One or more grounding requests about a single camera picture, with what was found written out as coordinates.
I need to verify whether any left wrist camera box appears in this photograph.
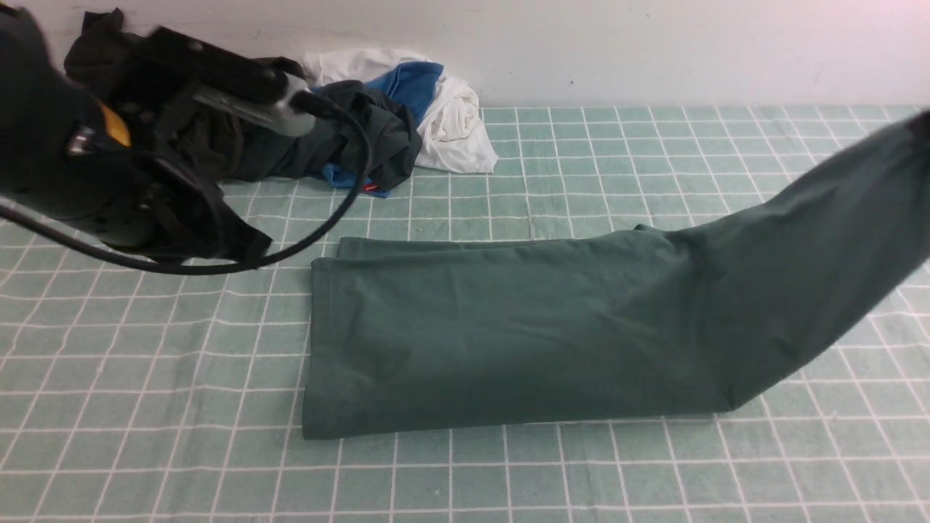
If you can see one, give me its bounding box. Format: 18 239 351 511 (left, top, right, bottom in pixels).
135 27 316 137

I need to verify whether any green checkered tablecloth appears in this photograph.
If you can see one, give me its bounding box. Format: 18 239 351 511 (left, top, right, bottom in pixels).
1 104 929 522

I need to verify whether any green long sleeve shirt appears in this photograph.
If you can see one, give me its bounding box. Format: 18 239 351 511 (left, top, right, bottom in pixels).
302 112 929 440

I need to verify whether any white garment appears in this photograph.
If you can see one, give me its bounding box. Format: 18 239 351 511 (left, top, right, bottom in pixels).
302 49 498 174

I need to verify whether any blue garment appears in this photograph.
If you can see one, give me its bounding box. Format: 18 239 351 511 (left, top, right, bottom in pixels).
317 62 444 198

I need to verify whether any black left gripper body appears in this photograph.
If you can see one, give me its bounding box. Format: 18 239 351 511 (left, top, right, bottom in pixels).
73 94 272 264

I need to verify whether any dark green crumpled garment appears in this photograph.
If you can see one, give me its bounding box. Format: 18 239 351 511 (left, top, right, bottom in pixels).
226 80 423 191

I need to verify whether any black camera cable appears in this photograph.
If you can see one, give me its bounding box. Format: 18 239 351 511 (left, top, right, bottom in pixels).
0 94 375 276

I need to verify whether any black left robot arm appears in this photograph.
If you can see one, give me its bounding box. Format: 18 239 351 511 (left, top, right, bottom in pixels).
2 7 272 264

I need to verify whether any dark olive crumpled garment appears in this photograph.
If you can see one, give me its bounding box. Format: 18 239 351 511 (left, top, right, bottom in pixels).
64 9 309 182

